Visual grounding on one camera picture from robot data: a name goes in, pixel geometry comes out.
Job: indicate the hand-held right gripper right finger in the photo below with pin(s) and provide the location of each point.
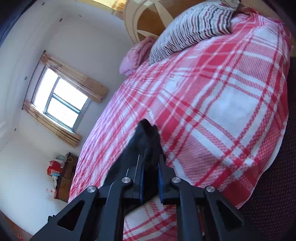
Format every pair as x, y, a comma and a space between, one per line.
161, 185

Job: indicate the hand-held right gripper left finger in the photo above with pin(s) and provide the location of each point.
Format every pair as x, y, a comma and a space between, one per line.
141, 185

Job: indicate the black pants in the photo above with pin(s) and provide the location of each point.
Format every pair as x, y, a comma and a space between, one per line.
148, 143

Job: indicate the brown wooden desk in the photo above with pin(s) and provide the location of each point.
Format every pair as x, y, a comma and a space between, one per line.
67, 176

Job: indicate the red gift bag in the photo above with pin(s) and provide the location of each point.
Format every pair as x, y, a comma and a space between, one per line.
53, 168

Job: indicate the red plaid bed sheet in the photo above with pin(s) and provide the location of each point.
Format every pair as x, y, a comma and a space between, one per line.
219, 104

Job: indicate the beige floral curtain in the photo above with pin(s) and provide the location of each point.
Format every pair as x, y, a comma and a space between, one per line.
53, 126
76, 77

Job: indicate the sliding glass window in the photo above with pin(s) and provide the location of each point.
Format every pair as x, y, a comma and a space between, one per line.
60, 99

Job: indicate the pink folded quilt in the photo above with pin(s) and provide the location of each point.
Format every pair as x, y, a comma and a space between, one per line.
136, 58

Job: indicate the black curtain rod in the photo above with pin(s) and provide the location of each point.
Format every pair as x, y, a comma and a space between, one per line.
32, 78

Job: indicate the striped pillow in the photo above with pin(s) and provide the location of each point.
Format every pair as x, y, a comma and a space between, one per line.
192, 27

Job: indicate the wooden bed headboard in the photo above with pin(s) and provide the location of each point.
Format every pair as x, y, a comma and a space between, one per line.
150, 20

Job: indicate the yellow patterned curtain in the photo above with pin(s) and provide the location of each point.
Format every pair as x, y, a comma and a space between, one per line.
111, 7

